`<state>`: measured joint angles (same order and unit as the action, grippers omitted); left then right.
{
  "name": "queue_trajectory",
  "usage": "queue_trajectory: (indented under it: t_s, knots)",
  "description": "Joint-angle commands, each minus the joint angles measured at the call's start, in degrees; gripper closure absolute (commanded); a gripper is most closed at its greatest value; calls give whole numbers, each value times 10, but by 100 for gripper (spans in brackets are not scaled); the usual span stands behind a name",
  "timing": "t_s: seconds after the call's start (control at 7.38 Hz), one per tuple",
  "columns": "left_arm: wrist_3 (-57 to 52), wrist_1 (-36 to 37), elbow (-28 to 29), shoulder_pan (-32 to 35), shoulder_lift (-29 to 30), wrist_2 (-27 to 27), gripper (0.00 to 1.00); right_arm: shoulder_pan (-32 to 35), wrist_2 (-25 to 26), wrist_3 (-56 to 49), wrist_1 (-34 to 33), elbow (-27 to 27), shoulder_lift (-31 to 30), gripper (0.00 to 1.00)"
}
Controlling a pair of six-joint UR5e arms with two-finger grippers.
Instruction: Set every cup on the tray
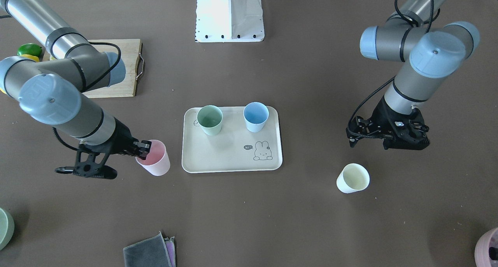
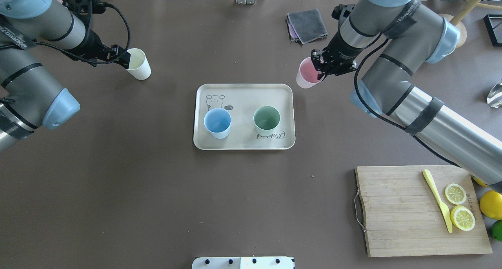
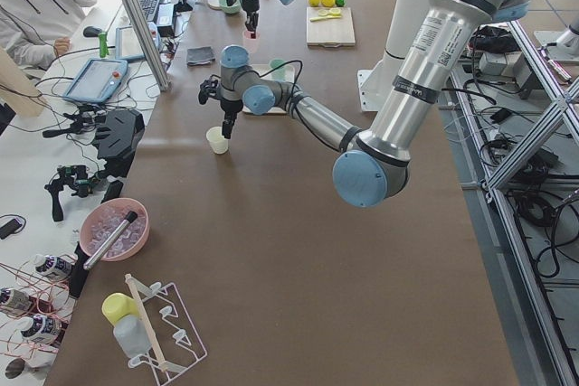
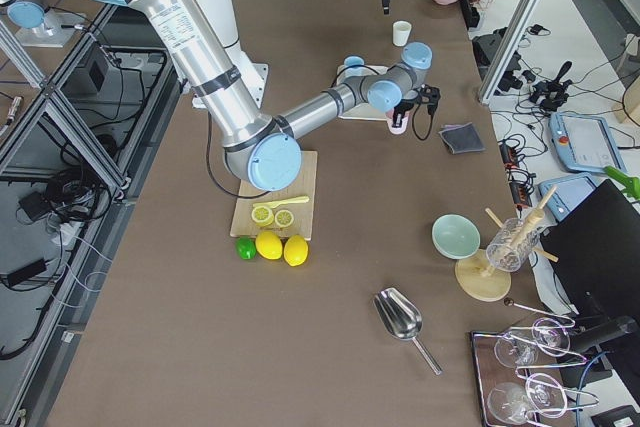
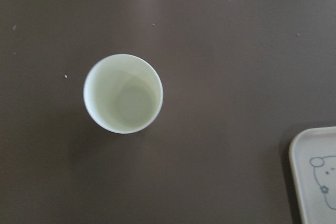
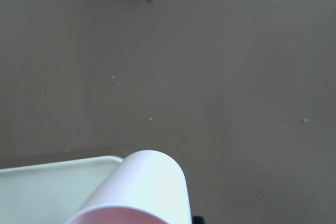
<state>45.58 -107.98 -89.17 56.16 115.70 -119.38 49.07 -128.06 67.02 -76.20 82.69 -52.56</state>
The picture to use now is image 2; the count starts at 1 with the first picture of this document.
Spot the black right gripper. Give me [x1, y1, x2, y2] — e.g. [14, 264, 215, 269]
[312, 33, 358, 81]

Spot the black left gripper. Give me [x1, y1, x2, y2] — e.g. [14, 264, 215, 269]
[76, 30, 131, 69]

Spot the pink plastic cup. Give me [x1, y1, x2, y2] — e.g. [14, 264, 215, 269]
[296, 57, 321, 89]

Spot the cream plastic cup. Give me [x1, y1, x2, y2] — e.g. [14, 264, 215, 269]
[126, 49, 152, 81]

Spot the mint green cup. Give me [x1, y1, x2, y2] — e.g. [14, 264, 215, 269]
[253, 106, 281, 136]

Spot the blue plastic cup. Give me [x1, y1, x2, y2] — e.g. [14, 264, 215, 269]
[203, 108, 232, 139]

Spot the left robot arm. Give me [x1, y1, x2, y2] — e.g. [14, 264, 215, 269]
[0, 0, 131, 152]

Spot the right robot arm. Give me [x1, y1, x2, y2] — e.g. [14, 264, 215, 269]
[311, 0, 502, 192]

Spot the cream rabbit tray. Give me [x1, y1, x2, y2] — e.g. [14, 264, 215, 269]
[193, 84, 296, 150]

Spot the grey folded cloth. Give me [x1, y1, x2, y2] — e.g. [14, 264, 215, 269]
[286, 9, 328, 45]

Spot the wooden cup tree stand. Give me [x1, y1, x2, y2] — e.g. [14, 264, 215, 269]
[438, 0, 502, 49]

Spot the bamboo cutting board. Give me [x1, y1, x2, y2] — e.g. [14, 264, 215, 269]
[355, 165, 492, 258]

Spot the clear glass tumbler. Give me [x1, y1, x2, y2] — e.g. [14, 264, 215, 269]
[486, 80, 502, 108]

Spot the lemon half right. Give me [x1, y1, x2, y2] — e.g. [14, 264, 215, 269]
[444, 183, 467, 205]

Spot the lemon half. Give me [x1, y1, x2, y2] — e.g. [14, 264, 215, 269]
[444, 183, 467, 205]
[450, 205, 476, 231]

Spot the yellow plastic knife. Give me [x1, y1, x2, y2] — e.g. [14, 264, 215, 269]
[422, 169, 453, 233]

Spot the yellow lemon right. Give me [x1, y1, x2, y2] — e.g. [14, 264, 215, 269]
[472, 176, 488, 187]

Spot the yellow lemon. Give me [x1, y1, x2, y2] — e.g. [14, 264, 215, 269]
[479, 190, 502, 220]
[472, 176, 488, 187]

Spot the lemon half left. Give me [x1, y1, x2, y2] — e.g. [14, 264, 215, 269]
[450, 205, 476, 231]

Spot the yellow lemon left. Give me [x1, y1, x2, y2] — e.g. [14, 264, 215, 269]
[479, 190, 502, 220]

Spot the green lime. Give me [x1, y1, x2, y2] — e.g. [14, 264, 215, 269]
[491, 220, 502, 242]

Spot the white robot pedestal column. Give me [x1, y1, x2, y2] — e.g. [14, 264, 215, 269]
[191, 256, 295, 269]

